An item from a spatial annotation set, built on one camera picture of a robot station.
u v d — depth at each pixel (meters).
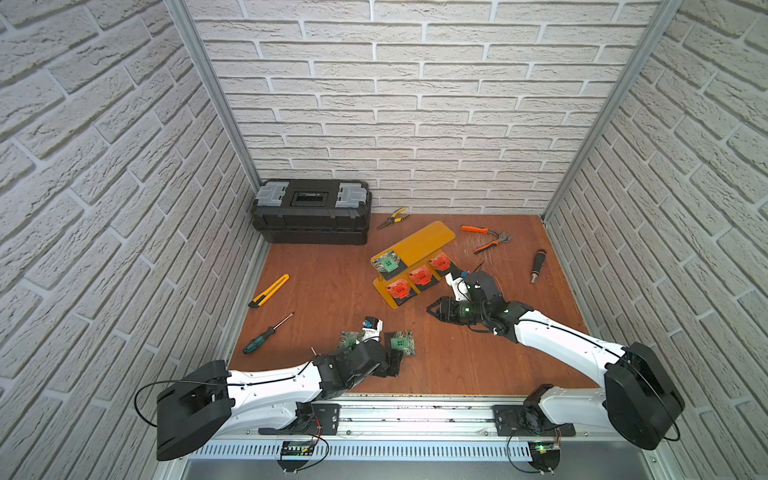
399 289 0.97
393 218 1.18
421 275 1.00
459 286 0.73
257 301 0.94
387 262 0.87
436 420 0.76
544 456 0.70
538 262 1.03
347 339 0.87
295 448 0.73
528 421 0.64
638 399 0.41
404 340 0.87
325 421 0.74
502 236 1.13
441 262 1.04
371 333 0.75
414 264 0.89
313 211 0.98
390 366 0.74
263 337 0.87
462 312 0.72
